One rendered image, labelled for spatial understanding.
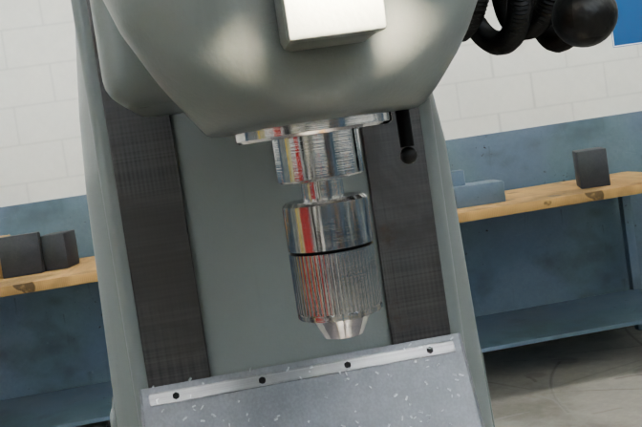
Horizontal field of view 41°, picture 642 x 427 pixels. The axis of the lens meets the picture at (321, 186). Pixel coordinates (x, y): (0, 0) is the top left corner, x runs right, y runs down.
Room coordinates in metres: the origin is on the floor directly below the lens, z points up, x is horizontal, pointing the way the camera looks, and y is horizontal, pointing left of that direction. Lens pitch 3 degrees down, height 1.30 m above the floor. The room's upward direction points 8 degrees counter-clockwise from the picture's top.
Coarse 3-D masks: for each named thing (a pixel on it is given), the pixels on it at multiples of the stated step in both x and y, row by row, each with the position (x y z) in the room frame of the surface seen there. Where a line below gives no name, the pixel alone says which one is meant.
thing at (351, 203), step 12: (348, 192) 0.49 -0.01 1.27; (360, 192) 0.47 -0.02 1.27; (288, 204) 0.46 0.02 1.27; (300, 204) 0.45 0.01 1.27; (312, 204) 0.45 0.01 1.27; (324, 204) 0.45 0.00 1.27; (336, 204) 0.45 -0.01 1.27; (348, 204) 0.45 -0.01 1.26; (360, 204) 0.46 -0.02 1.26; (288, 216) 0.46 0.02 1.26; (300, 216) 0.45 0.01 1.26; (312, 216) 0.45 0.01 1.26; (324, 216) 0.45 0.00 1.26; (336, 216) 0.45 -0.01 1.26
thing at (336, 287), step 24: (360, 216) 0.46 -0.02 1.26; (288, 240) 0.46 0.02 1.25; (312, 240) 0.45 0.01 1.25; (336, 240) 0.45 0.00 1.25; (360, 240) 0.45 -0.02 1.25; (312, 264) 0.45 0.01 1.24; (336, 264) 0.45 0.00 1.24; (360, 264) 0.45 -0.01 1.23; (312, 288) 0.45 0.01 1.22; (336, 288) 0.45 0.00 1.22; (360, 288) 0.45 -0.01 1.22; (312, 312) 0.45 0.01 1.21; (336, 312) 0.45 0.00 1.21; (360, 312) 0.45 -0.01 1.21
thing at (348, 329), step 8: (352, 320) 0.46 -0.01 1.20; (360, 320) 0.46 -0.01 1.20; (320, 328) 0.46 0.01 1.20; (328, 328) 0.46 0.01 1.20; (336, 328) 0.46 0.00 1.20; (344, 328) 0.46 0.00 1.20; (352, 328) 0.46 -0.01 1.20; (360, 328) 0.46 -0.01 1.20; (328, 336) 0.46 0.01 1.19; (336, 336) 0.46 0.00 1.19; (344, 336) 0.46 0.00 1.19; (352, 336) 0.46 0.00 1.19
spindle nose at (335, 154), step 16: (272, 144) 0.47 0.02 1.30; (288, 144) 0.45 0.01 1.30; (304, 144) 0.45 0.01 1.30; (320, 144) 0.45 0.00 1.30; (336, 144) 0.45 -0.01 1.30; (352, 144) 0.46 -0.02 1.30; (288, 160) 0.45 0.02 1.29; (304, 160) 0.45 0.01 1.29; (320, 160) 0.45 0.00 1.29; (336, 160) 0.45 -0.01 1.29; (352, 160) 0.46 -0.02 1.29; (288, 176) 0.45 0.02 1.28; (304, 176) 0.45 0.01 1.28; (320, 176) 0.45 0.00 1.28; (336, 176) 0.45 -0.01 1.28
